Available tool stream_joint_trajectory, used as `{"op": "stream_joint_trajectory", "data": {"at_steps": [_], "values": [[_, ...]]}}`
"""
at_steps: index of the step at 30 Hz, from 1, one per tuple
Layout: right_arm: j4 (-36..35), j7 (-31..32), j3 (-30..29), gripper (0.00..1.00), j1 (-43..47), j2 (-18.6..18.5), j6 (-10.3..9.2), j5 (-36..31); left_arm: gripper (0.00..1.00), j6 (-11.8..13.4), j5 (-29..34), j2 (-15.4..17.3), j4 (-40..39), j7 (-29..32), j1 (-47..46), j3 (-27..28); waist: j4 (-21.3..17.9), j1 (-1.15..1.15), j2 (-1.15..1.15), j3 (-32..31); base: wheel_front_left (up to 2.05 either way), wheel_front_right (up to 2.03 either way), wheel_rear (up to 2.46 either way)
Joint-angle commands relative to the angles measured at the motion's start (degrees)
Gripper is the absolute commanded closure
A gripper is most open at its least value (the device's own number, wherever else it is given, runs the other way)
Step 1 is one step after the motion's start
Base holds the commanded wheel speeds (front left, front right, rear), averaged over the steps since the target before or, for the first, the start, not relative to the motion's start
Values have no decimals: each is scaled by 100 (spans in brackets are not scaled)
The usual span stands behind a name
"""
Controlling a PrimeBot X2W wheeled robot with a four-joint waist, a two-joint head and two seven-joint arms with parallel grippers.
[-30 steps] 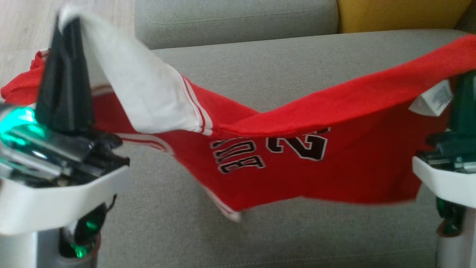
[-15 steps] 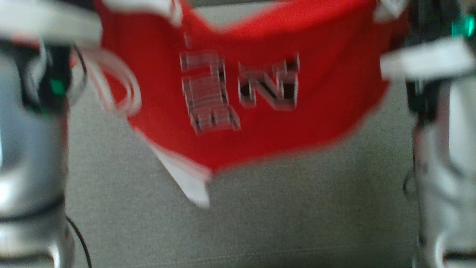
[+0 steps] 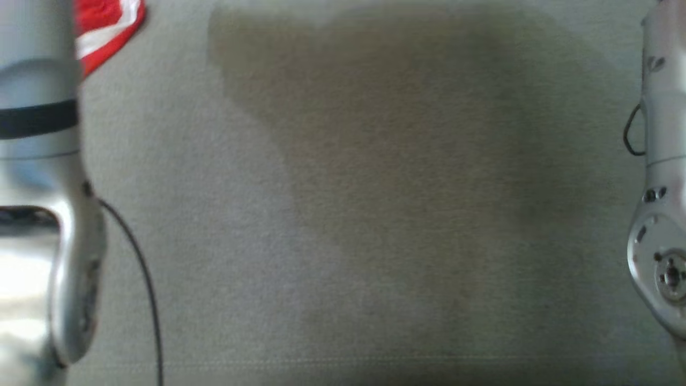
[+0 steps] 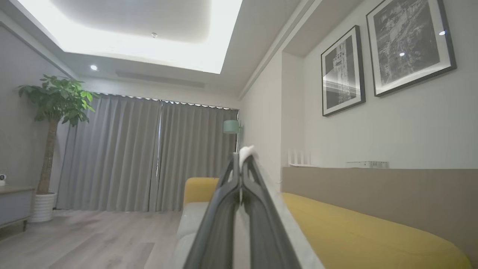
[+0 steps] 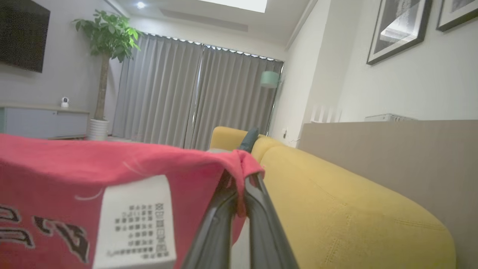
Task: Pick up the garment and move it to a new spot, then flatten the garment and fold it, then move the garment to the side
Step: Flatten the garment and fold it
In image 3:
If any red garment with wide white bands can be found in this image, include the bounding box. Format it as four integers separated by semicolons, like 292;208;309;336
74;0;147;79

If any grey fabric sofa seat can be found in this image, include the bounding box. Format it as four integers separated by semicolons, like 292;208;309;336
64;0;686;386

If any black cable with teal plug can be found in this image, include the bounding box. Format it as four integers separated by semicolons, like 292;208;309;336
95;197;165;386
623;102;648;157

